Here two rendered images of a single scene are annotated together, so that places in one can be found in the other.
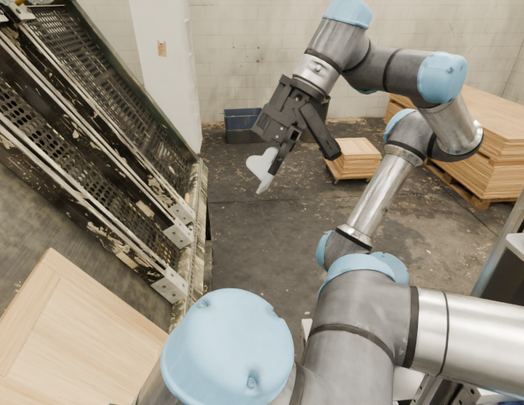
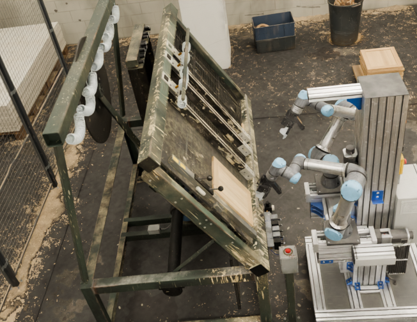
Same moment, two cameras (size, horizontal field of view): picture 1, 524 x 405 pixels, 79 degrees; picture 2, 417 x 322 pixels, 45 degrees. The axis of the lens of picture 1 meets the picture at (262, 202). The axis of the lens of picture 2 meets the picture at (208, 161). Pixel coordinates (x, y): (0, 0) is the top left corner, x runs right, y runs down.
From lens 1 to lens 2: 2.97 m
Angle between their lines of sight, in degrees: 13
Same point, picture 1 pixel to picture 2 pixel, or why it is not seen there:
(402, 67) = (318, 107)
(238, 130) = (267, 39)
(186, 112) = (217, 30)
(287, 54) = not seen: outside the picture
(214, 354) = (277, 162)
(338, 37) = (301, 102)
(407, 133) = not seen: hidden behind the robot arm
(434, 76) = (323, 112)
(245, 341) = (281, 161)
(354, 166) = not seen: hidden behind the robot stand
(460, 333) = (309, 163)
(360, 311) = (296, 161)
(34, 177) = (203, 131)
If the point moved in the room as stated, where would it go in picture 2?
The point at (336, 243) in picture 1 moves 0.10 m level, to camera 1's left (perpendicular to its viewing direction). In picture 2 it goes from (314, 151) to (301, 152)
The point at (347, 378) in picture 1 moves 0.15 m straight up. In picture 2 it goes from (292, 167) to (291, 148)
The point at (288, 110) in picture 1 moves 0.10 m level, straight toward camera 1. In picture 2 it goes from (290, 117) to (289, 126)
